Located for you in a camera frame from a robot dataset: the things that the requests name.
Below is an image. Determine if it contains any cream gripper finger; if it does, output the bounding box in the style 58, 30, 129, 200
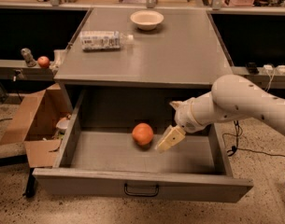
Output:
169, 101, 183, 110
155, 125, 186, 153

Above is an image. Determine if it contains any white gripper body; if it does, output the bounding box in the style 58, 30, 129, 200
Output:
174, 98, 206, 133

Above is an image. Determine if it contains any orange fruit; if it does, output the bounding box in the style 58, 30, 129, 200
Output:
132, 123, 153, 146

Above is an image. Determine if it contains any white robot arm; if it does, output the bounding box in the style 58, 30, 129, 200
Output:
156, 75, 285, 152

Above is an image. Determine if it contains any grey cabinet counter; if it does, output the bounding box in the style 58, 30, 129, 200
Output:
53, 7, 239, 119

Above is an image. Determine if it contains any grey open drawer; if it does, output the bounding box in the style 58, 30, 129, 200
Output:
33, 89, 254, 203

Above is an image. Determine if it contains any white bowl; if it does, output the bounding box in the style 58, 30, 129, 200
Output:
130, 10, 164, 31

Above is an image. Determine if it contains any clear plastic water bottle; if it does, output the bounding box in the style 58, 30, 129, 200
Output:
79, 31, 134, 51

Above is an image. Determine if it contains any brown cardboard box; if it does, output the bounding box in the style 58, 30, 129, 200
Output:
0, 84, 71, 168

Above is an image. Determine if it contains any small red apple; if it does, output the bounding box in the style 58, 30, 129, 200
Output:
37, 56, 50, 68

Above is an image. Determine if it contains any small grey figurine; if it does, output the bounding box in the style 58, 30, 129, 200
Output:
21, 48, 36, 67

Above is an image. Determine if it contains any grey side shelf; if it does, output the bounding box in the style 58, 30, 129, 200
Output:
0, 49, 67, 81

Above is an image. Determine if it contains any black floor cable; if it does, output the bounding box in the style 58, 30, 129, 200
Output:
221, 120, 285, 160

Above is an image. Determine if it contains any black drawer handle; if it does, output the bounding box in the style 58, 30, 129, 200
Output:
123, 183, 160, 198

